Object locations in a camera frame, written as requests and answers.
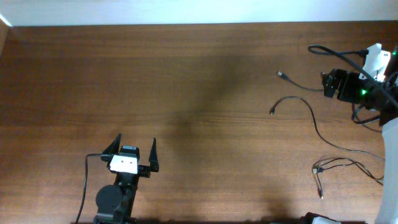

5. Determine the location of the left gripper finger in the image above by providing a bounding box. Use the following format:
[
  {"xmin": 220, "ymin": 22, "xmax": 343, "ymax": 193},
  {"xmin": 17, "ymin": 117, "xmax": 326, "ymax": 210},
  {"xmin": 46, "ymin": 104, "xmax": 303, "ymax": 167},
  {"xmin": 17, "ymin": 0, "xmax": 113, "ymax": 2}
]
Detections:
[
  {"xmin": 101, "ymin": 133, "xmax": 122, "ymax": 156},
  {"xmin": 149, "ymin": 138, "xmax": 159, "ymax": 172}
]

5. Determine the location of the black thin USB-C cable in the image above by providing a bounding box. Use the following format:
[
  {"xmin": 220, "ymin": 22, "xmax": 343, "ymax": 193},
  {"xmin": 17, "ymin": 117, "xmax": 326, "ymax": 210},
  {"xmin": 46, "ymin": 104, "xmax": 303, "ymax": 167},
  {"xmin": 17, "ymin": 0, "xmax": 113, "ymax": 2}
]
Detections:
[{"xmin": 269, "ymin": 95, "xmax": 386, "ymax": 162}]

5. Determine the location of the black USB-A cable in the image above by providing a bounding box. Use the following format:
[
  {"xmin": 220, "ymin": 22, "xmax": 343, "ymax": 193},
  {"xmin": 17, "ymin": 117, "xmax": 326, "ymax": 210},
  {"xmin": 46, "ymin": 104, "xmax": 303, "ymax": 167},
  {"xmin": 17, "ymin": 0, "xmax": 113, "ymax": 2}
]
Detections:
[{"xmin": 277, "ymin": 70, "xmax": 326, "ymax": 93}]

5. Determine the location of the black thick labelled cable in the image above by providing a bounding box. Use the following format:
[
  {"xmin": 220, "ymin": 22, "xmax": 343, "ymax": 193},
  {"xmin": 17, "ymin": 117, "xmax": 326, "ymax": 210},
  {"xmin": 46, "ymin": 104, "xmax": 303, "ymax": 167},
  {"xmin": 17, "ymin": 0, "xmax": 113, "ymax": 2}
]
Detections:
[{"xmin": 311, "ymin": 157, "xmax": 385, "ymax": 199}]

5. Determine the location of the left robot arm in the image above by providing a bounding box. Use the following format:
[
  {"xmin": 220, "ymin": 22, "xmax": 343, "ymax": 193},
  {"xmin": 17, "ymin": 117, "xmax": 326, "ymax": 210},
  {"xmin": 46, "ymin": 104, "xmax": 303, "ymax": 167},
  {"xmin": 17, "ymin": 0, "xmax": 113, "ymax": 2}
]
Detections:
[{"xmin": 93, "ymin": 134, "xmax": 159, "ymax": 224}]

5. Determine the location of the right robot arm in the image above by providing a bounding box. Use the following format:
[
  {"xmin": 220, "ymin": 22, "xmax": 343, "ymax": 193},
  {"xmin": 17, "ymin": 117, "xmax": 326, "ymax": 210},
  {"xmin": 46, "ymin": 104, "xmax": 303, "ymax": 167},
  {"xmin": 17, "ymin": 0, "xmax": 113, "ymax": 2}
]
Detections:
[{"xmin": 309, "ymin": 44, "xmax": 397, "ymax": 223}]

